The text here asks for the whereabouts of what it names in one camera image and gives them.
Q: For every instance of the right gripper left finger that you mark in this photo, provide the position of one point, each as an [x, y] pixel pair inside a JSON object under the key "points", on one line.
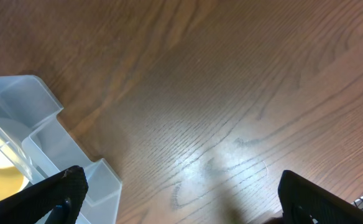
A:
{"points": [[60, 197]]}

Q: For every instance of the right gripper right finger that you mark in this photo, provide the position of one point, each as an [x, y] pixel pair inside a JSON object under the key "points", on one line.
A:
{"points": [[305, 202]]}

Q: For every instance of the yellow small bowl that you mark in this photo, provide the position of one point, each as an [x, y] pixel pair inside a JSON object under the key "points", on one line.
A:
{"points": [[12, 181]]}

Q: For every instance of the clear plastic storage container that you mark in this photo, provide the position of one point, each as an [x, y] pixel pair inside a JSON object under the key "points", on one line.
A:
{"points": [[33, 141]]}

